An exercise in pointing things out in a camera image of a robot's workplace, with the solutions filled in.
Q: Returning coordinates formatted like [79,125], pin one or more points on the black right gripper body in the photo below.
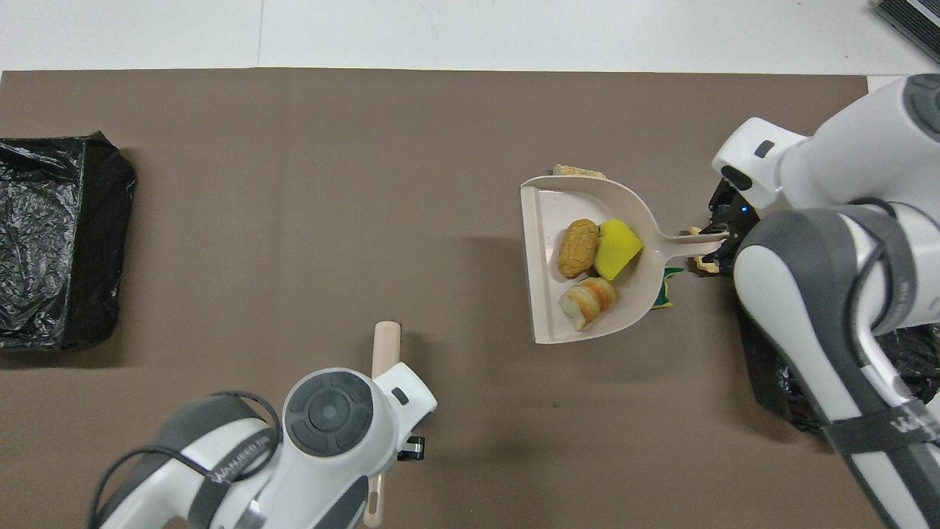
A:
[736,209]

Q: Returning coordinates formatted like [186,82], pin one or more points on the small beige foam chunk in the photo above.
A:
[705,267]

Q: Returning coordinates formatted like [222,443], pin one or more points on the green and yellow sponge piece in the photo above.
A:
[667,292]

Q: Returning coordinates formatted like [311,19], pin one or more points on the beige brush with black bristles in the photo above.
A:
[385,345]

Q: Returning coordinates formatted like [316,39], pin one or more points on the large yellow sponge wedge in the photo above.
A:
[617,248]

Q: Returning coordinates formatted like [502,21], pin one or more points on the orange striped bread piece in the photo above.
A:
[587,301]

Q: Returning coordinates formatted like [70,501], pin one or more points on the brown bread roll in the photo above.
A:
[578,248]

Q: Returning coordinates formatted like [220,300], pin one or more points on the beige plastic dustpan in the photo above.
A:
[547,308]

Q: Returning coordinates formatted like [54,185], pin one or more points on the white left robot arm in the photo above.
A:
[323,470]

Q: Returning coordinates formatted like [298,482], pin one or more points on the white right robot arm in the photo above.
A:
[778,294]

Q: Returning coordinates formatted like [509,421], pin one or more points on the open bin with black bag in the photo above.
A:
[767,389]

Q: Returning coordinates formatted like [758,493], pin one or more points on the bin wrapped in black bag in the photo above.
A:
[51,242]

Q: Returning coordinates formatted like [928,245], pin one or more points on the large pale yellow foam chunk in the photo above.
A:
[578,172]

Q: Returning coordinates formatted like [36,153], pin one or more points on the grey ribbed device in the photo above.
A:
[910,26]

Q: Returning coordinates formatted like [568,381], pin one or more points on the brown table mat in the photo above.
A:
[294,184]

